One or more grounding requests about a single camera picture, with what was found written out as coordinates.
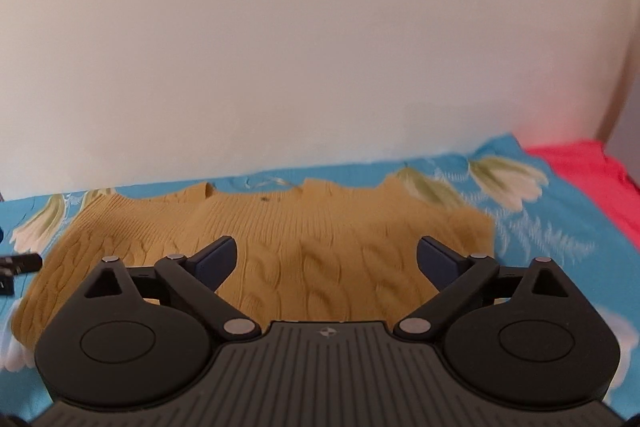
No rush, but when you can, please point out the blue floral bed sheet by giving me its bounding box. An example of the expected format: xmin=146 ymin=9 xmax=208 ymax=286
xmin=1 ymin=136 xmax=639 ymax=421

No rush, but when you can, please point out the mustard cable-knit cardigan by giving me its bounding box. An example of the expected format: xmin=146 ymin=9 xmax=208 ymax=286
xmin=11 ymin=176 xmax=495 ymax=348

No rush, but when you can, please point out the red blanket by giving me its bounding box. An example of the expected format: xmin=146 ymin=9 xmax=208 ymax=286
xmin=525 ymin=140 xmax=639 ymax=248

